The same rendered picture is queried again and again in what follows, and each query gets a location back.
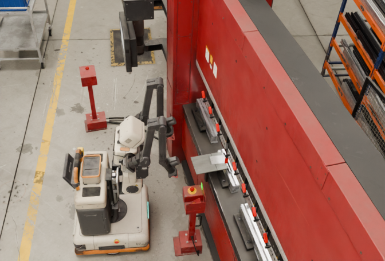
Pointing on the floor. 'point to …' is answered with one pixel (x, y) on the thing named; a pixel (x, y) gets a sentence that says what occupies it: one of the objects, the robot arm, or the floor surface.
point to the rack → (359, 52)
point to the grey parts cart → (25, 27)
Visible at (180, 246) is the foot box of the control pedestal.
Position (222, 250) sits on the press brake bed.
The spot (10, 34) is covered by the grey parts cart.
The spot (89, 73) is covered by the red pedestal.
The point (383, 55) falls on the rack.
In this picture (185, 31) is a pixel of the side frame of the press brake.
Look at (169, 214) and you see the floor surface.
